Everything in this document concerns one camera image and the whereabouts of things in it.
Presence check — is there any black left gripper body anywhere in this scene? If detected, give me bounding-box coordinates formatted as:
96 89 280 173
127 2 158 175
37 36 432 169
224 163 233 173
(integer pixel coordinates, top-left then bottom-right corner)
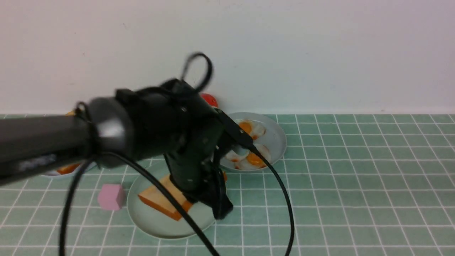
116 79 234 220

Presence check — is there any toast slice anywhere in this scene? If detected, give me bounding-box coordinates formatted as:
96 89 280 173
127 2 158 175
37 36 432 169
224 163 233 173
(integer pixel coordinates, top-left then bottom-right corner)
56 163 81 175
138 174 193 221

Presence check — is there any red apple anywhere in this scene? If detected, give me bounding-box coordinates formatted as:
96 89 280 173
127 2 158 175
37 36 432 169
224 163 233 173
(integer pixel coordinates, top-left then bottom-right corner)
200 94 218 108

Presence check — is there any grey plate with eggs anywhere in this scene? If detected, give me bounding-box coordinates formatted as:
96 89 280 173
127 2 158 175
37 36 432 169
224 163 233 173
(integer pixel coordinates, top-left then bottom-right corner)
220 112 287 173

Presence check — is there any pink foam cube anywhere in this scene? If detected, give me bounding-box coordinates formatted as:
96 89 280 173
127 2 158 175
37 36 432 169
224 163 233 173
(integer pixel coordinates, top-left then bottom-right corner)
97 184 125 211

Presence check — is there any pale green empty plate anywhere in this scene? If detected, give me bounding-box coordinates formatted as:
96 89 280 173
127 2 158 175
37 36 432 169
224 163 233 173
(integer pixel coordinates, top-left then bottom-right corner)
127 165 215 240

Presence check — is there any light blue bread plate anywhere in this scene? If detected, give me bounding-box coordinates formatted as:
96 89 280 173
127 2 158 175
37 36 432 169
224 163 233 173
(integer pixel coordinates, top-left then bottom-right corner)
40 162 84 178

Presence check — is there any green grid tablecloth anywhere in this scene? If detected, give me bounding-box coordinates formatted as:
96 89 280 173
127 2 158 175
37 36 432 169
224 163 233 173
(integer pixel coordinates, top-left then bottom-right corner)
0 114 455 256

